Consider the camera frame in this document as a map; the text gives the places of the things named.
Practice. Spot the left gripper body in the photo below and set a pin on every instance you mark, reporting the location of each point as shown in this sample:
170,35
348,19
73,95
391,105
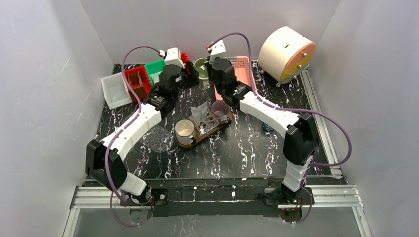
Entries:
190,72

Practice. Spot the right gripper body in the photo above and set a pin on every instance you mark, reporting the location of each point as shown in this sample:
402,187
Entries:
209,70

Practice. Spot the green mug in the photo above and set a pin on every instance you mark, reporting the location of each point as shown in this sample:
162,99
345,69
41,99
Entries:
201,69

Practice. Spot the purple mug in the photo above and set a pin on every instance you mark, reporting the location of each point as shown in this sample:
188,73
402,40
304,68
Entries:
220,108

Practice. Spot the black cap toothpaste tube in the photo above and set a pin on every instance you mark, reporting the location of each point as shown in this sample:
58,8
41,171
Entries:
203,110

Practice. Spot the orange cap toothpaste tube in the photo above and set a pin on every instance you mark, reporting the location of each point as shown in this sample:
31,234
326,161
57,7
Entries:
197,114

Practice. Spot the beige toothbrush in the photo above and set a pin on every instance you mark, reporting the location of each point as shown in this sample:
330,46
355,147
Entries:
221,120

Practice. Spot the clear textured square holder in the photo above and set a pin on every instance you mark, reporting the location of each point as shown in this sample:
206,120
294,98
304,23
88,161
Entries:
205,130

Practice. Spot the white ribbed mug black rim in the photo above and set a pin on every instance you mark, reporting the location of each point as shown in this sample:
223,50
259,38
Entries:
185,132

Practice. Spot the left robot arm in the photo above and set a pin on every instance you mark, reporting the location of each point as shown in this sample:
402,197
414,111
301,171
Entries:
105,158

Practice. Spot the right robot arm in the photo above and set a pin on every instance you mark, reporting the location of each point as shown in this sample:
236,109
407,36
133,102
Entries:
301,138

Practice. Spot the brown oval wooden tray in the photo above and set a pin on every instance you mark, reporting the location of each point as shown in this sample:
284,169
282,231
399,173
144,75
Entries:
201,139

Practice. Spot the right red plastic bin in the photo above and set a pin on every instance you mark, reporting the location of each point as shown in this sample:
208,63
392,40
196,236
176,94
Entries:
184,57

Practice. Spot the red plastic bin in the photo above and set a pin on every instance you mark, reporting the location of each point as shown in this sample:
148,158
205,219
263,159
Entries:
184,57
144,76

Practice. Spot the pink perforated basket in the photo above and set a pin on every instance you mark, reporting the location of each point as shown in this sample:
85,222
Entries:
244,70

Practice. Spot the green plastic bin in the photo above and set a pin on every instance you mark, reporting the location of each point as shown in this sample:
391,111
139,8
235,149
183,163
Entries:
154,69

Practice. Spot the left red plastic bin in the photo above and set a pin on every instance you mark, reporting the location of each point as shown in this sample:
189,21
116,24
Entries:
144,76

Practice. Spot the brown wooden holder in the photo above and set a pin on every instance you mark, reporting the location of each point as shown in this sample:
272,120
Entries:
137,85

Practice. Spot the white plastic bin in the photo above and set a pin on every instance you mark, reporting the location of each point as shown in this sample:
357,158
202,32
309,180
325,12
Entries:
115,91

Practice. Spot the white cylindrical appliance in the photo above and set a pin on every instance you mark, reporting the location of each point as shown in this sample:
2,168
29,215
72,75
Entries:
285,53

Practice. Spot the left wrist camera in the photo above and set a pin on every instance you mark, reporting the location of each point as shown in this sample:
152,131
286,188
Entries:
172,57

